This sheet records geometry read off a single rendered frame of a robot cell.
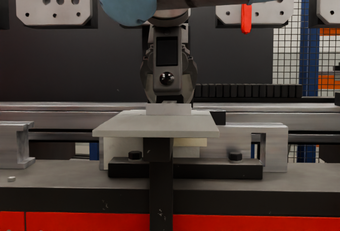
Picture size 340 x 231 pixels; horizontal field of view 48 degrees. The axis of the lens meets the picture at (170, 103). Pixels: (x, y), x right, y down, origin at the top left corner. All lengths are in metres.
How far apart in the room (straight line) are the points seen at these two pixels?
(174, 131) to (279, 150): 0.33
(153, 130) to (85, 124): 0.57
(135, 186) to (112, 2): 0.36
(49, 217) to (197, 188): 0.27
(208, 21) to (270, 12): 0.56
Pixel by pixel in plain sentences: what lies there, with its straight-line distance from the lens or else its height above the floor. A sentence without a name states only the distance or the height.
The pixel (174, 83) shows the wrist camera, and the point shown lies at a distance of 0.61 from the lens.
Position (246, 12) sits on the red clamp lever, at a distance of 0.75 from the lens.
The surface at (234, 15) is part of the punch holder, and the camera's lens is 0.78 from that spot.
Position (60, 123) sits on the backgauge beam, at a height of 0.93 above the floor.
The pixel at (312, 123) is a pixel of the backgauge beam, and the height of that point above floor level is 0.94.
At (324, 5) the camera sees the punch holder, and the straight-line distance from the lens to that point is 0.82.
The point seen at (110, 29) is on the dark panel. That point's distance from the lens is 1.35.
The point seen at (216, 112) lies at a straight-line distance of 0.81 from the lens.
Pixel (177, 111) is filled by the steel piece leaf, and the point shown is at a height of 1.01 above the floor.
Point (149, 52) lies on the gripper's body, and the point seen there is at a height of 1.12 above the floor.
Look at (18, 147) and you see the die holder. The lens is 0.89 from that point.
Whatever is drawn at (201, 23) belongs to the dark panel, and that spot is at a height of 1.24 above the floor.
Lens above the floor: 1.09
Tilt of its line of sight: 5 degrees down
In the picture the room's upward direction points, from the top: straight up
